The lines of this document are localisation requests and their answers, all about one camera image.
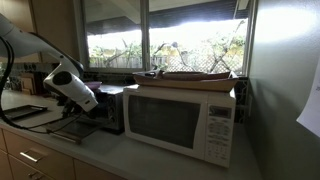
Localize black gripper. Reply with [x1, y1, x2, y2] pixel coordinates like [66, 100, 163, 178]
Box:
[61, 99, 85, 119]

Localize purple bowl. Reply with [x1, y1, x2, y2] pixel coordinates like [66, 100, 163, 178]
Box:
[82, 80, 103, 91]

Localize glass toaster oven door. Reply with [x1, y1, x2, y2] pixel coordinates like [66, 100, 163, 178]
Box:
[44, 114, 108, 145]

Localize silver toaster oven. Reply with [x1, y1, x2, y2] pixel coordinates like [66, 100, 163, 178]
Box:
[71, 83, 125, 135]

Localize white microwave oven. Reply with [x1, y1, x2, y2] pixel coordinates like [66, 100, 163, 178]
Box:
[122, 83, 237, 169]

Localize wooden box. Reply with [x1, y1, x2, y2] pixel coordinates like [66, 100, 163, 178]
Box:
[20, 72, 43, 96]

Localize black flat baking tray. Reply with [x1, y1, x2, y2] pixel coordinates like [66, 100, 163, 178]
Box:
[2, 104, 49, 121]

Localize wooden drawer front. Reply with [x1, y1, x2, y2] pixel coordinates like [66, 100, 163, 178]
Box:
[2, 128, 76, 180]

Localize wooden dish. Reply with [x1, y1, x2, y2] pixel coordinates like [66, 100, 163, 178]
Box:
[161, 70, 232, 81]

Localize wooden serving tray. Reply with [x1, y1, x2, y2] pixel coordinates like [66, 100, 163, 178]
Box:
[132, 69, 240, 94]

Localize white paper sheet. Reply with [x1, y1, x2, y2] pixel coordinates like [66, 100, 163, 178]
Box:
[295, 55, 320, 139]

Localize metal drawer handle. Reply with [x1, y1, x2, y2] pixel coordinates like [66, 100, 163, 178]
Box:
[27, 171, 47, 180]
[18, 150, 39, 164]

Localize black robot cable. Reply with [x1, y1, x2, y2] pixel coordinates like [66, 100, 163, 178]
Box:
[0, 35, 84, 135]

